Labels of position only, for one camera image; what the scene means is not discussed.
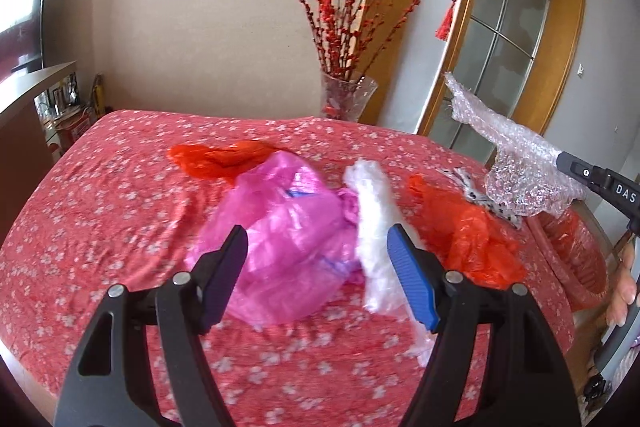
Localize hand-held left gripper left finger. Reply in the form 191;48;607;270
52;224;249;427

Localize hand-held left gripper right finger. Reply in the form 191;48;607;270
387;223;583;427

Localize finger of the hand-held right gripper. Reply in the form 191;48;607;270
556;152;608;194

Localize clear bubble wrap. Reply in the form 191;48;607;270
444;73;591;219

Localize red basket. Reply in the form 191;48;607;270
525;206;612;313

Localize pink plastic bag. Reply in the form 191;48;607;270
187;151;366;327

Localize white translucent plastic bag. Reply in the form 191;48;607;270
344;159;436;365

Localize white black-dotted wrapper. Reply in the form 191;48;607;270
439;167;526;229

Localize small orange plastic bag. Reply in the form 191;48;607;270
167;141;291;186

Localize person's right hand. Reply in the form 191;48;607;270
606;243;640;327

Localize wooden framed glass door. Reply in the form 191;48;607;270
420;0;588;168

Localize red box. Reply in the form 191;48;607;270
55;112;92;144

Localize yellow black tool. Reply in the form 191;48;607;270
90;74;106;115

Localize wooden cabinet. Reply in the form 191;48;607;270
0;62;78;233

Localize glass vase red branches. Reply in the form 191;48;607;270
252;0;446;118

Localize television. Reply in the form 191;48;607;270
0;0;53;82

